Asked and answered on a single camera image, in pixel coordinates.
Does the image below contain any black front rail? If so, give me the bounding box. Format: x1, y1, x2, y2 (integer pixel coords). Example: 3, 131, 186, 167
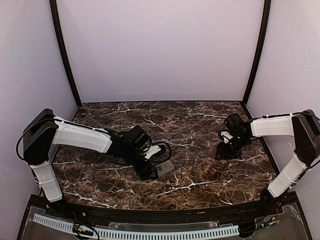
41, 200, 264, 226

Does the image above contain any white remote control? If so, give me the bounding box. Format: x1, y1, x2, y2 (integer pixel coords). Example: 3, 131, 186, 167
155, 160, 175, 177

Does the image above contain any black left frame post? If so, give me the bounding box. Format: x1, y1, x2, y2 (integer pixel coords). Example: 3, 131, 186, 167
49, 0, 82, 108

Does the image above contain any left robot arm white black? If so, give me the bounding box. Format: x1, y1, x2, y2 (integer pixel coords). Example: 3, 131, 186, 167
15, 108, 158, 203

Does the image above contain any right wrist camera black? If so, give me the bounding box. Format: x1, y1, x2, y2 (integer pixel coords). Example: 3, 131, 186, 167
218, 129, 233, 144

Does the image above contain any white slotted cable duct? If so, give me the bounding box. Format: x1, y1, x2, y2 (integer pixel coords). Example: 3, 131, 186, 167
32, 213, 240, 240

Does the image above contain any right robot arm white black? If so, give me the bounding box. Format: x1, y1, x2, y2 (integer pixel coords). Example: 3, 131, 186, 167
215, 109, 320, 200

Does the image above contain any black right frame post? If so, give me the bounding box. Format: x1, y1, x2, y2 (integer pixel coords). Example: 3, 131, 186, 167
242, 0, 272, 106

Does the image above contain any black frame post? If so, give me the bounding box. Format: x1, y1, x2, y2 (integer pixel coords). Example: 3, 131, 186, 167
49, 0, 82, 108
242, 0, 272, 106

